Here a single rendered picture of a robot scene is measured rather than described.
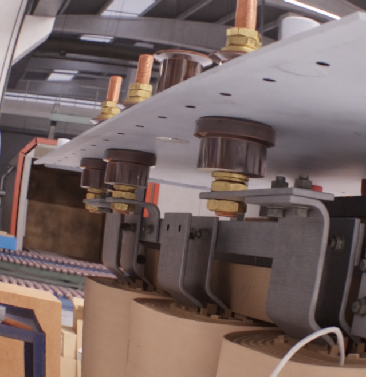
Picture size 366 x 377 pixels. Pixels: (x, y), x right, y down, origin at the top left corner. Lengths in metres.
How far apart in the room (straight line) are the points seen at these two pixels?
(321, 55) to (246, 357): 0.40
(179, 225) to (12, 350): 1.32
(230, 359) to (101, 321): 0.73
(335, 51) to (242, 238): 0.59
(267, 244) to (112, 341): 0.61
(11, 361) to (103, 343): 0.90
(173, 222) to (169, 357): 0.26
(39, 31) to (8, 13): 0.82
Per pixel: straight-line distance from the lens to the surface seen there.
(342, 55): 0.56
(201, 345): 1.09
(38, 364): 1.71
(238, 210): 0.96
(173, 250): 1.22
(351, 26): 0.47
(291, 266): 0.83
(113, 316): 1.53
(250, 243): 1.07
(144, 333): 1.21
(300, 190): 0.75
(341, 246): 0.81
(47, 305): 2.38
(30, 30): 12.02
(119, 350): 1.53
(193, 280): 1.25
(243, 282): 1.18
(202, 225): 1.24
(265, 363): 0.78
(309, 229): 0.80
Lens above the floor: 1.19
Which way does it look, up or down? 4 degrees up
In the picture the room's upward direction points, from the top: 7 degrees clockwise
